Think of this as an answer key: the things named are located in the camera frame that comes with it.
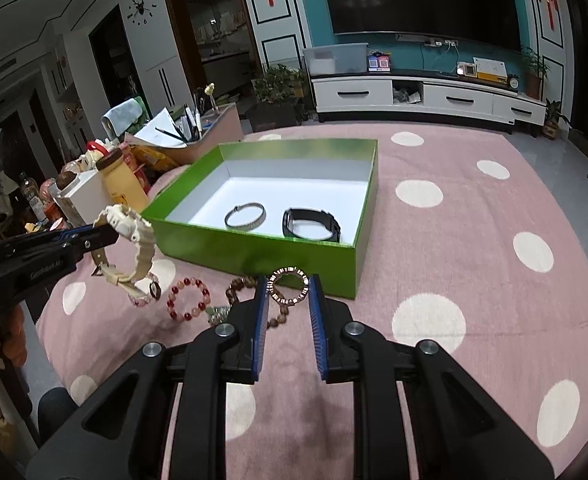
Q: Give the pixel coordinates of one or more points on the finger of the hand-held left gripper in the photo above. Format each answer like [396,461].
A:
[79,231]
[94,246]

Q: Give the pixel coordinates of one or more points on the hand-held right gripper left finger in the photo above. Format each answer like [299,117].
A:
[260,330]

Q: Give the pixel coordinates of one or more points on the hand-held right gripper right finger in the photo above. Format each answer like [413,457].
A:
[319,330]

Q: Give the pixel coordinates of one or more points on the green jade pendant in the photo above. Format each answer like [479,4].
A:
[216,314]

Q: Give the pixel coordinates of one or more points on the green cardboard box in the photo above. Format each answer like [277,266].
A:
[254,255]

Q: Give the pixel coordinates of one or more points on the person's left hand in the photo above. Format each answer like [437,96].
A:
[14,340]

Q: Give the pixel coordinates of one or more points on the white cardboard box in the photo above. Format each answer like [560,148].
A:
[89,195]

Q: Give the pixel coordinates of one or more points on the brown ball in white cup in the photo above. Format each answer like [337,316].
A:
[67,181]

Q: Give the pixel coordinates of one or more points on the yellow bottle with brown lid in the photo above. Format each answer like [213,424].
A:
[121,180]

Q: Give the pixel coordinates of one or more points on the yellow snack packet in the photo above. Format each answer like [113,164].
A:
[156,159]

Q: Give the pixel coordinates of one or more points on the black wristwatch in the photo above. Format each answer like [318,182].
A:
[287,225]

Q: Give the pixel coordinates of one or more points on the green and white bag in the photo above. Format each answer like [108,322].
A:
[124,115]

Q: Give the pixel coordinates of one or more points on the white paper sheet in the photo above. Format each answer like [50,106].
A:
[156,127]

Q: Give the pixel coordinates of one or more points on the black pen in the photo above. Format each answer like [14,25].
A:
[171,134]

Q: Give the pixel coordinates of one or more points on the pink polka-dot blanket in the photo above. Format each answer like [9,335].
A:
[473,260]

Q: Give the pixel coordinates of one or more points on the pink desk organizer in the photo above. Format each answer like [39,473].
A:
[219,127]

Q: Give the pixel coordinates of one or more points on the leafy plant in dark planter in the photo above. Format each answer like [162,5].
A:
[274,110]

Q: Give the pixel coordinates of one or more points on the white television cabinet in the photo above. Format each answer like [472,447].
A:
[363,94]

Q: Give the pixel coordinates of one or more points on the clear plastic storage bin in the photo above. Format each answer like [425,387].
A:
[334,60]

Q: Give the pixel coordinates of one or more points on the blue and red stands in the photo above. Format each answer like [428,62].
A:
[379,62]

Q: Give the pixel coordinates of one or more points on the small white device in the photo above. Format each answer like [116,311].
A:
[466,70]

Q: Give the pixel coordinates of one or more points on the small potted plant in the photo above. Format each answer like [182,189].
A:
[551,127]

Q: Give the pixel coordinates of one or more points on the yellow and white box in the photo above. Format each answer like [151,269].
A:
[488,69]

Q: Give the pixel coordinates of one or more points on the small black alarm clock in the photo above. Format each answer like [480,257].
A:
[512,82]

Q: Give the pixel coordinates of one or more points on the tall potted plant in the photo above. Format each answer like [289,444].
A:
[533,85]

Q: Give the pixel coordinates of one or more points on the black deer wall clock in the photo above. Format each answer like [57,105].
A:
[143,6]

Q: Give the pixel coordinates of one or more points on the white wall power strip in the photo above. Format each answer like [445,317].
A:
[423,39]

